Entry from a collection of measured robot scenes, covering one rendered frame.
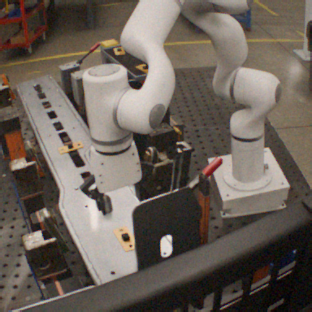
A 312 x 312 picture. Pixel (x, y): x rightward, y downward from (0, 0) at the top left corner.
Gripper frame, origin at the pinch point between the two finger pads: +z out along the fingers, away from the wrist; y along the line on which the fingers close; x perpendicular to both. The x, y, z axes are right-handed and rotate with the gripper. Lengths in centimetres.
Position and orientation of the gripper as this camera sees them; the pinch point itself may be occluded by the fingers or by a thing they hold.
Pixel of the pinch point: (120, 201)
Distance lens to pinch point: 94.8
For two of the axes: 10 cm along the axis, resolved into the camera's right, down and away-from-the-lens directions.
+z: 0.6, 8.3, 5.6
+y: -9.0, 2.9, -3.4
